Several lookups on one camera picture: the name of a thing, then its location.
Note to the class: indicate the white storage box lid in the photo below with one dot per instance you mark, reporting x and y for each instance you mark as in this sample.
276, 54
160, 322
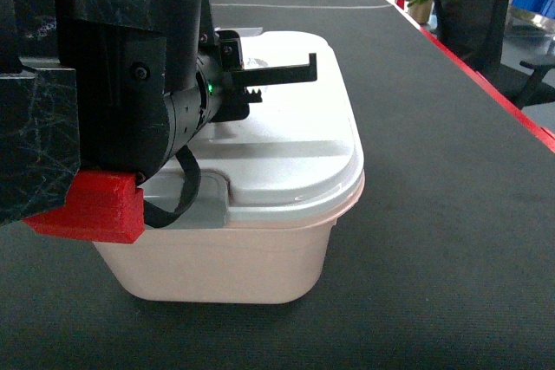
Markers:
295, 161

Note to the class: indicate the pink plastic storage box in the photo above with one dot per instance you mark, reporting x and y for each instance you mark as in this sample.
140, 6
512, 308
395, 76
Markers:
256, 263

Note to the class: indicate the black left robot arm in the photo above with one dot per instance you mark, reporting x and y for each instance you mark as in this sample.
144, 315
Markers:
99, 99

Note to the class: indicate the red metal frame table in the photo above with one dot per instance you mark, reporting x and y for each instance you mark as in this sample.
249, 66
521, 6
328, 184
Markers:
543, 134

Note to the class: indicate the black office chair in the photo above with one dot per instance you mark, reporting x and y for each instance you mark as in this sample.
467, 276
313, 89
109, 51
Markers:
474, 31

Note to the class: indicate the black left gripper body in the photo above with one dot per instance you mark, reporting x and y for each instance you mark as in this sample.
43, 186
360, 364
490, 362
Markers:
220, 99

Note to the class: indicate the blue bins on far shelf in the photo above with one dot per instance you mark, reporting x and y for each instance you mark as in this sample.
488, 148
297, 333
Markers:
542, 7

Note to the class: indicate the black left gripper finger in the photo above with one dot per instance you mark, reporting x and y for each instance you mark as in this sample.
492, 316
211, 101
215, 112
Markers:
278, 75

